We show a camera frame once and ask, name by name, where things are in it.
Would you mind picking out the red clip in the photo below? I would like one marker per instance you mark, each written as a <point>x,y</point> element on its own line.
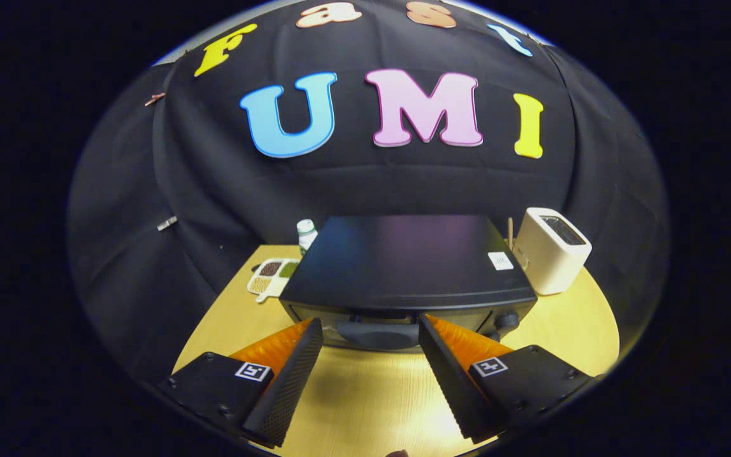
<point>155,99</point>

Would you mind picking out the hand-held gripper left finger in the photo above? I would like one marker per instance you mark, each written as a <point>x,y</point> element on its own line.
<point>289,381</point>

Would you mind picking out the wooden stick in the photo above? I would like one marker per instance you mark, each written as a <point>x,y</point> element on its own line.
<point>510,231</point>

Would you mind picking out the small white bottle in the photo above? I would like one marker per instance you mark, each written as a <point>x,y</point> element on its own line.
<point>306,236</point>

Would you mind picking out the cream white toaster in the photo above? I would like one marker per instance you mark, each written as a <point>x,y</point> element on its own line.
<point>549,260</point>

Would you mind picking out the divided snack dish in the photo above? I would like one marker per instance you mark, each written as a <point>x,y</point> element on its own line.
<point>270,276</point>

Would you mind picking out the black toaster oven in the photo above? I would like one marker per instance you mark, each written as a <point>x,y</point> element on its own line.
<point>403,254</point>

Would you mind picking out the silver clip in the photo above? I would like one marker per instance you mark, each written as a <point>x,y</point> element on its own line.
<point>166,223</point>

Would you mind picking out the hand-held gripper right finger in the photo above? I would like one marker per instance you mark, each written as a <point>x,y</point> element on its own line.
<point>451,377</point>

